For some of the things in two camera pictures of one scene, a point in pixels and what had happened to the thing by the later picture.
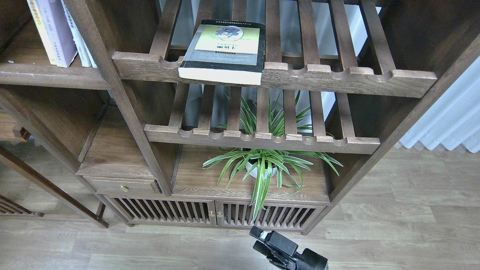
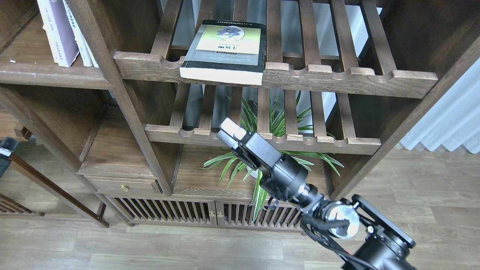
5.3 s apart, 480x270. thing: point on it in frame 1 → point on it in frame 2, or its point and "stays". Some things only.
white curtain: x=454 y=119 stays
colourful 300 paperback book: x=42 y=32 → x=50 y=24
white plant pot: x=254 y=172 stays
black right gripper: x=308 y=260 → x=282 y=175
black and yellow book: x=226 y=51 stays
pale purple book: x=51 y=14 stays
